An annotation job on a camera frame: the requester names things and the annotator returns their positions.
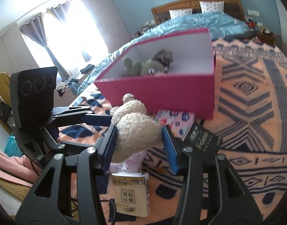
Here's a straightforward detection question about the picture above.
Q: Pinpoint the cream plush bear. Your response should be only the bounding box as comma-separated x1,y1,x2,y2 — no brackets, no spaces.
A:
110,94,162,163

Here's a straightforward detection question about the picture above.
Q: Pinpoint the beige tissue pack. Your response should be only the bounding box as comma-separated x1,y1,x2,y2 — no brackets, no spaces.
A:
113,172,151,217

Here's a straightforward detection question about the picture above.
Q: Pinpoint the black packet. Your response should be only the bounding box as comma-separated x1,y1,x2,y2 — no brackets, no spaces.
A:
184,122,222,160

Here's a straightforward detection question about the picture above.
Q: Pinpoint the pink drawstring pouch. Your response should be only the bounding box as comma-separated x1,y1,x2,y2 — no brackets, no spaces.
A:
109,151,147,174

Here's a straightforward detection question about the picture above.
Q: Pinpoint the turquoise basket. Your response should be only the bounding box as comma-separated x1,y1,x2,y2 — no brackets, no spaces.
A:
4,134,23,157

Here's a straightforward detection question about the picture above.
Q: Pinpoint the yellow garment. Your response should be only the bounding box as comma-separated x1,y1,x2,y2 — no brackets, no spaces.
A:
0,72,14,135

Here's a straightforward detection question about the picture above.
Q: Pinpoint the green plush frog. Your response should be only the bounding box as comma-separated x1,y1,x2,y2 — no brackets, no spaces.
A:
123,57,164,77

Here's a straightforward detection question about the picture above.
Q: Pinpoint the pink floral tissue pack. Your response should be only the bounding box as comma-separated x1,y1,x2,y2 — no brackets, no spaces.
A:
155,110,195,140

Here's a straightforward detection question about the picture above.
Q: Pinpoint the brown grey plush toy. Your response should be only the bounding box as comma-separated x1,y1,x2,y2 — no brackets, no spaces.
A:
153,49,174,67

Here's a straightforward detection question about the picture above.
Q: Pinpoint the grey blue curtain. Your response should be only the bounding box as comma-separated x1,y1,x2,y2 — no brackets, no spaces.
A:
20,13,71,81

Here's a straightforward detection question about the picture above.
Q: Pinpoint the pink storage box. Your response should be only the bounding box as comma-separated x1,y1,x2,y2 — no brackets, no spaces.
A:
94,27,215,120

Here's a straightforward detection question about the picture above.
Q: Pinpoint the orange navy patterned blanket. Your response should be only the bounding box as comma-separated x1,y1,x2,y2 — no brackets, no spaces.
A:
57,37,287,225

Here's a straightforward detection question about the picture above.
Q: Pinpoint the left white patterned pillow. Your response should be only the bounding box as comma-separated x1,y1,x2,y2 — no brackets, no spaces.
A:
169,8,193,19

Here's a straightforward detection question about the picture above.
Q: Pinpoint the white patterned pillow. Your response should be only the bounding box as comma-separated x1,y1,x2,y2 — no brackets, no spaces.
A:
169,8,193,19
199,1,224,13

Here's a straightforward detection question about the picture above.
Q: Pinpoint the right white patterned pillow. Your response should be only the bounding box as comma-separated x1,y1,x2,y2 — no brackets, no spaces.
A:
199,1,224,13

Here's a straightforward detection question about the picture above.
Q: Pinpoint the wooden headboard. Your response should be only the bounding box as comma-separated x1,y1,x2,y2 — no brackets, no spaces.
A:
151,0,245,25

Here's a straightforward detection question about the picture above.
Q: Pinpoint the wooden nightstand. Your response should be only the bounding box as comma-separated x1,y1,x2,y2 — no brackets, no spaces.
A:
257,32,281,47

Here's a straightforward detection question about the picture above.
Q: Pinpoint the black left camera box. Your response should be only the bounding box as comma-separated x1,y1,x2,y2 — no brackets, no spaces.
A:
10,67,58,129

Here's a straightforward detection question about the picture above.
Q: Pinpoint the black cable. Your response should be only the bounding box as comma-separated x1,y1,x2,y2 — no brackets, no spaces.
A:
70,197,117,225

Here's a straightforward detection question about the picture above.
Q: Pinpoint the white wall socket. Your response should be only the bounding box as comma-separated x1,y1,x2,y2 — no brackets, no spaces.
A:
247,10,260,17

